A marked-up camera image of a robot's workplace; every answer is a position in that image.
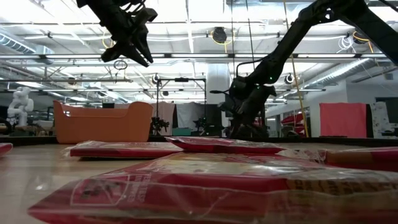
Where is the black background rig frame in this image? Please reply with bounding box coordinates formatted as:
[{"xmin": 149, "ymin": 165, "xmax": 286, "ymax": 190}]
[{"xmin": 155, "ymin": 77, "xmax": 207, "ymax": 137}]

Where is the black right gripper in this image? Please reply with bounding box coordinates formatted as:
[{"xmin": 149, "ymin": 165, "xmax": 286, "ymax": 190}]
[{"xmin": 229, "ymin": 76, "xmax": 277, "ymax": 138}]

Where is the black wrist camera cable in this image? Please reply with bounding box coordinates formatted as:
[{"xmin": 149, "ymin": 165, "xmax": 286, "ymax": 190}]
[
  {"xmin": 235, "ymin": 57, "xmax": 266, "ymax": 78},
  {"xmin": 123, "ymin": 0, "xmax": 147, "ymax": 14}
]

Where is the black ceiling cable reel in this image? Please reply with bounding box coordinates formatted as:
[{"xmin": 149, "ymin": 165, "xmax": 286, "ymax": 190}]
[
  {"xmin": 212, "ymin": 26, "xmax": 228, "ymax": 45},
  {"xmin": 353, "ymin": 30, "xmax": 372, "ymax": 45}
]

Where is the long ceiling light bar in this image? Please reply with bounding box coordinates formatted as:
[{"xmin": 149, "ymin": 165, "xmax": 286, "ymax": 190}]
[
  {"xmin": 0, "ymin": 53, "xmax": 398, "ymax": 60},
  {"xmin": 40, "ymin": 88, "xmax": 326, "ymax": 93}
]

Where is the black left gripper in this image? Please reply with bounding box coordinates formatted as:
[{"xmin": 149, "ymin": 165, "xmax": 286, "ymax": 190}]
[{"xmin": 101, "ymin": 6, "xmax": 154, "ymax": 68}]

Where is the white cable coil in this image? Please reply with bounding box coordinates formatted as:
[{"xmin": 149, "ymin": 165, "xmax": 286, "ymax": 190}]
[{"xmin": 338, "ymin": 35, "xmax": 354, "ymax": 54}]

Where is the thin black hanging cable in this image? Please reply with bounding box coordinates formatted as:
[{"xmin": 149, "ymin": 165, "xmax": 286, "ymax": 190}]
[{"xmin": 230, "ymin": 0, "xmax": 236, "ymax": 78}]

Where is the dark screen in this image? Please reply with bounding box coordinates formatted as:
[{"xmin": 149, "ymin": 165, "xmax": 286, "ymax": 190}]
[{"xmin": 375, "ymin": 96, "xmax": 398, "ymax": 124}]

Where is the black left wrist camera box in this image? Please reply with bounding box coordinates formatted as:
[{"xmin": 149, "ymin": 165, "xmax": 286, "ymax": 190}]
[{"xmin": 135, "ymin": 7, "xmax": 159, "ymax": 31}]

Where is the grey backdrop cloth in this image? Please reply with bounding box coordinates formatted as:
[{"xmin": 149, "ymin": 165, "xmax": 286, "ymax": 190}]
[{"xmin": 175, "ymin": 101, "xmax": 206, "ymax": 129}]

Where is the yellow hanging cable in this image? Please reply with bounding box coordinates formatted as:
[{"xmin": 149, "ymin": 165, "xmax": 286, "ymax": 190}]
[{"xmin": 282, "ymin": 0, "xmax": 310, "ymax": 139}]

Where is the silver ventilation duct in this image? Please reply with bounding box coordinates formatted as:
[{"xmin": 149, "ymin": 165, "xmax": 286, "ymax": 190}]
[
  {"xmin": 306, "ymin": 37, "xmax": 398, "ymax": 91},
  {"xmin": 0, "ymin": 30, "xmax": 55, "ymax": 65}
]

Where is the red furniture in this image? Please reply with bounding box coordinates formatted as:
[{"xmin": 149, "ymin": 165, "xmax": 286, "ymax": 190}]
[{"xmin": 280, "ymin": 113, "xmax": 307, "ymax": 136}]

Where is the white building column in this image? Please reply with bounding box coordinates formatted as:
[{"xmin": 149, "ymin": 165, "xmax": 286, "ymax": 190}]
[{"xmin": 206, "ymin": 63, "xmax": 231, "ymax": 103}]

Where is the teal box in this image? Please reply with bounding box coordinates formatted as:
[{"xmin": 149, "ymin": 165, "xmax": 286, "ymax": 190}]
[{"xmin": 171, "ymin": 128, "xmax": 193, "ymax": 137}]

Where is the black backdrop board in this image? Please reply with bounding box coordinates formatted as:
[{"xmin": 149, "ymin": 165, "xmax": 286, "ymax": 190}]
[{"xmin": 203, "ymin": 103, "xmax": 223, "ymax": 138}]

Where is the red popcorn bag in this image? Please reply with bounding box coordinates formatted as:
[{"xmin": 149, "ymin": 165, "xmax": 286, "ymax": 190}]
[
  {"xmin": 164, "ymin": 136, "xmax": 286, "ymax": 155},
  {"xmin": 276, "ymin": 146, "xmax": 398, "ymax": 174},
  {"xmin": 0, "ymin": 142, "xmax": 14, "ymax": 157},
  {"xmin": 61, "ymin": 139, "xmax": 183, "ymax": 161},
  {"xmin": 27, "ymin": 151, "xmax": 398, "ymax": 224}
]

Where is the black aluminium table frame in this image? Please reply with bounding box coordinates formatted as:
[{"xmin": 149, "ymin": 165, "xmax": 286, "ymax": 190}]
[{"xmin": 0, "ymin": 134, "xmax": 398, "ymax": 148}]

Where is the red cloth panel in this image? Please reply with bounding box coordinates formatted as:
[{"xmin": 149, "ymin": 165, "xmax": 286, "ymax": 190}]
[{"xmin": 319, "ymin": 103, "xmax": 368, "ymax": 139}]

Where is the white floral cloth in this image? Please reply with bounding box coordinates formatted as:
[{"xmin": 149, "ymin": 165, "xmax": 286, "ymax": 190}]
[{"xmin": 369, "ymin": 101, "xmax": 390, "ymax": 139}]

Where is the orange plastic basket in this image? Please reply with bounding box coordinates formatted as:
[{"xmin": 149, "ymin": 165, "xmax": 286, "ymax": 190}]
[{"xmin": 52, "ymin": 100, "xmax": 154, "ymax": 144}]

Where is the white robot figure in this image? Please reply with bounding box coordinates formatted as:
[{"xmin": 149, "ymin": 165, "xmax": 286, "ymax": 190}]
[{"xmin": 6, "ymin": 86, "xmax": 35, "ymax": 127}]

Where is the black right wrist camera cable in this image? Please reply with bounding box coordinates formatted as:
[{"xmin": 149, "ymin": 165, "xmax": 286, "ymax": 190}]
[{"xmin": 235, "ymin": 57, "xmax": 266, "ymax": 78}]

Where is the black left wrist camera cable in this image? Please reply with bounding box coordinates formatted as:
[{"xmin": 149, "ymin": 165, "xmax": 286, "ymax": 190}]
[{"xmin": 123, "ymin": 0, "xmax": 147, "ymax": 14}]

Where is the black hanging cable loop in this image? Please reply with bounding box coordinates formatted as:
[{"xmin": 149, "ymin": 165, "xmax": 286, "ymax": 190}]
[{"xmin": 113, "ymin": 59, "xmax": 129, "ymax": 71}]

